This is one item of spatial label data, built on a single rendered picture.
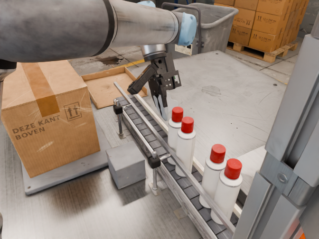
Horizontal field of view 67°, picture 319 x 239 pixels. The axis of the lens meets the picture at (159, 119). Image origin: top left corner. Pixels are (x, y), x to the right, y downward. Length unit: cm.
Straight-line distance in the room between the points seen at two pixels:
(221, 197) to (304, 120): 43
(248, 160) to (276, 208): 63
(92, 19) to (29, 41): 8
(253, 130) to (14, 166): 92
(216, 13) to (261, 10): 79
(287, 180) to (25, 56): 30
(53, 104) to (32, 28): 47
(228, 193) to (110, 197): 37
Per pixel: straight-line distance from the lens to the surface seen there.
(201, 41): 260
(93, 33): 33
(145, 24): 45
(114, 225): 75
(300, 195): 22
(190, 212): 73
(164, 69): 78
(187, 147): 68
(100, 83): 138
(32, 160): 86
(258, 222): 29
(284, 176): 22
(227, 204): 62
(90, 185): 84
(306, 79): 18
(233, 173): 55
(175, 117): 68
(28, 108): 75
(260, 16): 390
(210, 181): 63
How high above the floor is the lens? 147
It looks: 37 degrees down
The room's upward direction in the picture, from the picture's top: straight up
